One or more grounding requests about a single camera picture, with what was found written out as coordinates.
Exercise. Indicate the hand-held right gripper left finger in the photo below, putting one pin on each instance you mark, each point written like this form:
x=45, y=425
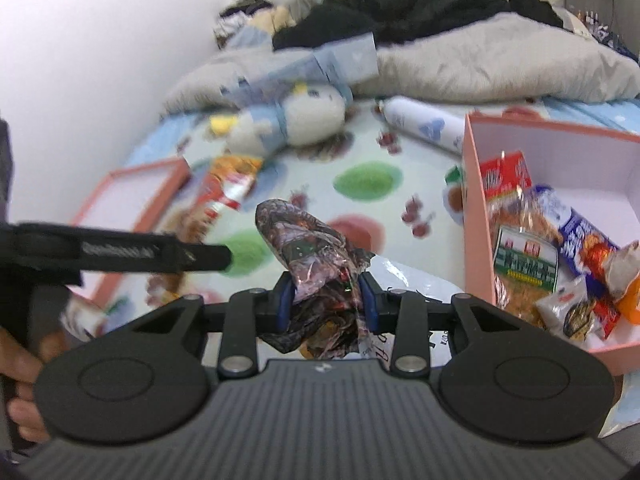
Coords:
x=284, y=301

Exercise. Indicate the pink box lid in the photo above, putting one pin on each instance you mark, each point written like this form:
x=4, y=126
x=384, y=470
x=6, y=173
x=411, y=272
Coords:
x=130, y=195

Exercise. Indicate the white printed packet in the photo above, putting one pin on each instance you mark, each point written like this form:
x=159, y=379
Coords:
x=410, y=275

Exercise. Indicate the white spray bottle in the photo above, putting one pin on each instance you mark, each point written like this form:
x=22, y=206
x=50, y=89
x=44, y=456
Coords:
x=420, y=120

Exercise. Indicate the grey blanket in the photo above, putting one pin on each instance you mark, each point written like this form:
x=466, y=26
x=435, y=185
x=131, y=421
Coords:
x=475, y=65

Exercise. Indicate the blue snack packet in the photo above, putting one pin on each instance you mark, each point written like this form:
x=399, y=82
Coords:
x=575, y=230

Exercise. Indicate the white blue plush toy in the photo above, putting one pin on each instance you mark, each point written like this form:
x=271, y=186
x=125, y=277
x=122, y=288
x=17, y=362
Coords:
x=305, y=115

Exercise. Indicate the light blue tissue pack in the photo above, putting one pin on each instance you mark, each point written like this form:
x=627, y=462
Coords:
x=345, y=60

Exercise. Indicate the red label snack packet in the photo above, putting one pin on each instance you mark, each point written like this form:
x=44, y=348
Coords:
x=227, y=187

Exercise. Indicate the person's left hand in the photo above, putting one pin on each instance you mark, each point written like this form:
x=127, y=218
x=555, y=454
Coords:
x=22, y=410

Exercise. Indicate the dark patterned snack packet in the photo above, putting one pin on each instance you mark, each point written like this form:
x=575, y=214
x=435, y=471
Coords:
x=305, y=240

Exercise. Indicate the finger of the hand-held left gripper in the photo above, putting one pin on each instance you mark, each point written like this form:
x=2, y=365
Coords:
x=125, y=252

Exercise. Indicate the pink cardboard box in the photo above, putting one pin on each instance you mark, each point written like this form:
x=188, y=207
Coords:
x=575, y=160

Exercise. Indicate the clutter of small bottles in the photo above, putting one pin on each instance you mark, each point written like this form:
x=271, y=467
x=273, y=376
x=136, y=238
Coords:
x=600, y=30

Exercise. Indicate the red label bread packet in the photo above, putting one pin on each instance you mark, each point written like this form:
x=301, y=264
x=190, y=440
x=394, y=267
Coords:
x=505, y=175

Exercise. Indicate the small white snack packet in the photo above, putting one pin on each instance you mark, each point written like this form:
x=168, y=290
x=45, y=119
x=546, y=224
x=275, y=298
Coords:
x=567, y=310

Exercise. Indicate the black cloth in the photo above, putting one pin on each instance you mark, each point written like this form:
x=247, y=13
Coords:
x=430, y=5

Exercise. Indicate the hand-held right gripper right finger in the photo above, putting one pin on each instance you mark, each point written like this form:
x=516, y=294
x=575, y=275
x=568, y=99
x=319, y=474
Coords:
x=368, y=301

